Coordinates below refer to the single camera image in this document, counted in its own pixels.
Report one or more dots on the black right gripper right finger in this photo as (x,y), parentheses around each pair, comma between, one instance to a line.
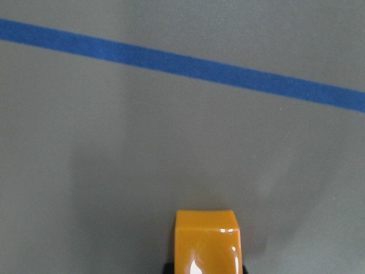
(245,271)

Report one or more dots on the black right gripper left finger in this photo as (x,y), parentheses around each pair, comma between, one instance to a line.
(168,268)

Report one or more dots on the orange trapezoid block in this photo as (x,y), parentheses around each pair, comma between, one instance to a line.
(207,242)

